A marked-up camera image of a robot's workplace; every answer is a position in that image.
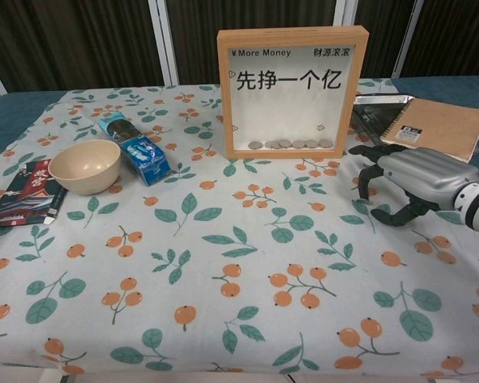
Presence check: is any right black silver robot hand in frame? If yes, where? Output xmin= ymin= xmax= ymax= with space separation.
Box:
xmin=349 ymin=144 xmax=479 ymax=228

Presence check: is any kraft spiral notebook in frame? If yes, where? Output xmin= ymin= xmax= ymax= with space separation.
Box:
xmin=378 ymin=98 xmax=479 ymax=164

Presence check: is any rectangular metal tray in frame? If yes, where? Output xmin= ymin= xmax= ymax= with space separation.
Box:
xmin=349 ymin=94 xmax=414 ymax=147

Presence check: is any floral leaf berry tablecloth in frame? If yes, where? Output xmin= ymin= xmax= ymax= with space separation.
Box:
xmin=0 ymin=77 xmax=479 ymax=378

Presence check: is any blue snack package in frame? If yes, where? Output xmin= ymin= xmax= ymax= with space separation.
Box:
xmin=97 ymin=113 xmax=172 ymax=187

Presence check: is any cream round bowl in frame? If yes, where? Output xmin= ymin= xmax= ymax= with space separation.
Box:
xmin=48 ymin=139 xmax=122 ymax=195

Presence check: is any dark palace print box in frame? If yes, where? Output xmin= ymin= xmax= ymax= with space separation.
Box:
xmin=0 ymin=158 xmax=69 ymax=231

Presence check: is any teal blue table cover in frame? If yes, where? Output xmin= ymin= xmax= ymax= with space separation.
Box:
xmin=0 ymin=75 xmax=479 ymax=188

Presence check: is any wooden frame coin bank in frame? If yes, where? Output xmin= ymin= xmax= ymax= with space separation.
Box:
xmin=217 ymin=26 xmax=370 ymax=160

